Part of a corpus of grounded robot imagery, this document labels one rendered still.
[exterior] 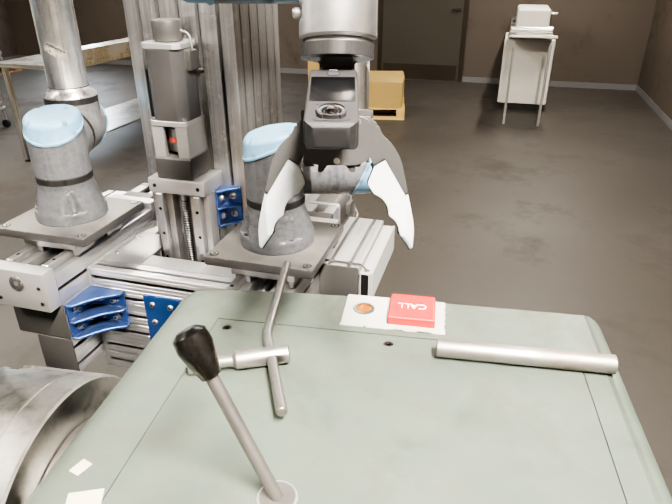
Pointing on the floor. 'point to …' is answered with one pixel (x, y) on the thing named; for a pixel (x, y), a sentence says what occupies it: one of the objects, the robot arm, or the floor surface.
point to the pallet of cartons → (382, 92)
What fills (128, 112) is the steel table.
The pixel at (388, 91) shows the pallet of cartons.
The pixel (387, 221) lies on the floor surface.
